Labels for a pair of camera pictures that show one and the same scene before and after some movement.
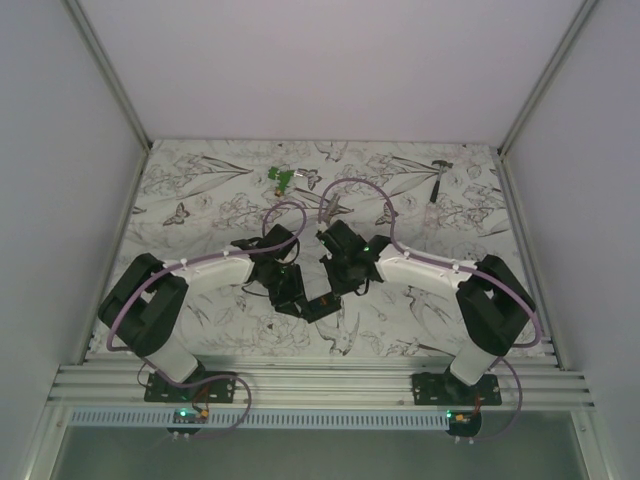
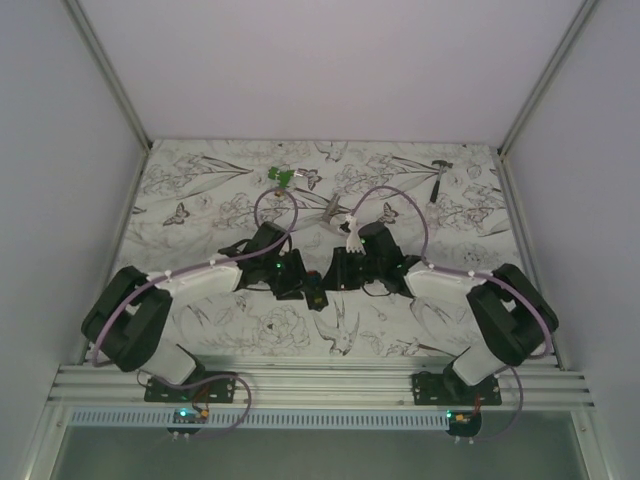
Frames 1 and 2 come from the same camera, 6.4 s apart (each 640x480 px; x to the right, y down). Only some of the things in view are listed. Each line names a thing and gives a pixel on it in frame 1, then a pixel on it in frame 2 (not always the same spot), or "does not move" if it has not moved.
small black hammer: (437, 183) does not move
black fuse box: (324, 305) -> (315, 290)
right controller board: (463, 424) does not move
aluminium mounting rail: (526, 383) does not move
